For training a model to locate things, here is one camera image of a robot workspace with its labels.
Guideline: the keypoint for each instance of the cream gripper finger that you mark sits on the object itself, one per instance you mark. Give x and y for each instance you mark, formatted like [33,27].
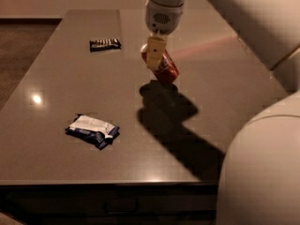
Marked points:
[155,49]

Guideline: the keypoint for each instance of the orange-red coke can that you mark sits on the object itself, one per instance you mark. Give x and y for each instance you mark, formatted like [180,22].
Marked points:
[167,72]

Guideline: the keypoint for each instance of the blue and white snack bag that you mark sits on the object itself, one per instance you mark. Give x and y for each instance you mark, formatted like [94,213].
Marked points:
[92,130]

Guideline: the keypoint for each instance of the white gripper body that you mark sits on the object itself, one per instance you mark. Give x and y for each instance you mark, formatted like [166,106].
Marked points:
[163,19]

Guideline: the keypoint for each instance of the drawer handle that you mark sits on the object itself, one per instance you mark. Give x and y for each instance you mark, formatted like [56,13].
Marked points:
[121,206]

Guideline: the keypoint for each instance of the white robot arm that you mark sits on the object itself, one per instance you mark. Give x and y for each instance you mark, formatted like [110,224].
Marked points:
[259,182]

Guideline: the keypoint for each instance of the dark candy bar wrapper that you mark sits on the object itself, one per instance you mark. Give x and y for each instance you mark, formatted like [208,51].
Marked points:
[99,45]

